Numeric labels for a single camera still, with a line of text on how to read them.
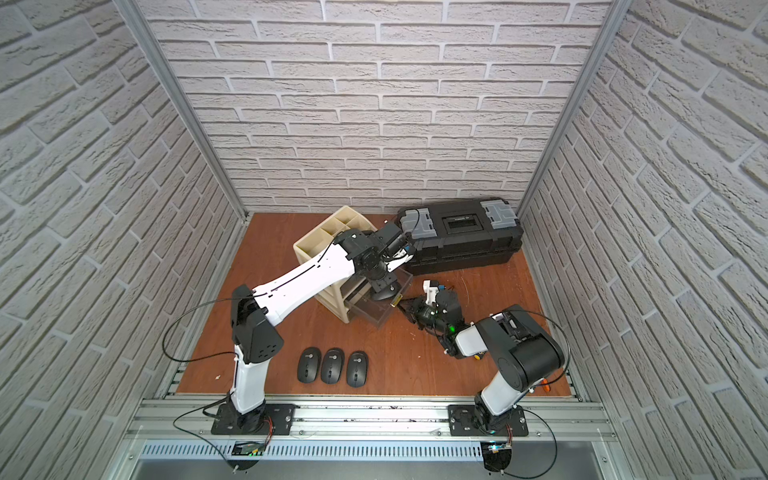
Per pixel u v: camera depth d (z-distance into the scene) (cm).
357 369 80
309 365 81
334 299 83
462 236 90
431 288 85
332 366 81
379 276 70
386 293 86
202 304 99
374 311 82
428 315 79
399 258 68
